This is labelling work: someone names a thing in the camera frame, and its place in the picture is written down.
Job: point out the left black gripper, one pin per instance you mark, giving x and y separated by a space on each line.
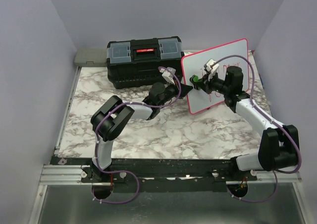
184 90

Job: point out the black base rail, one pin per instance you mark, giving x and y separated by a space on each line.
160 175

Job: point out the grey plastic case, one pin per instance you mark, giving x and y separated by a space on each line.
90 57

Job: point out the aluminium extrusion frame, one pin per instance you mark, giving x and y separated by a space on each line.
61 196

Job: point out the green whiteboard eraser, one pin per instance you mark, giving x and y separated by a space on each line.
194 80

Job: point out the pink framed whiteboard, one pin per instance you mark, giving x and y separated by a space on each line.
193 64

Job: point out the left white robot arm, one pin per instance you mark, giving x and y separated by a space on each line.
110 120

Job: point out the black plastic toolbox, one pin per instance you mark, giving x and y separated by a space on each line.
136 63

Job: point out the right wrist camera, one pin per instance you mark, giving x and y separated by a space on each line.
211 68

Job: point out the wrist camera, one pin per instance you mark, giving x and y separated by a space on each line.
211 68
168 74

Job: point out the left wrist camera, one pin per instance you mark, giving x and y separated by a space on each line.
168 74

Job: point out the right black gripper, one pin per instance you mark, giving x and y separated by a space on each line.
204 84

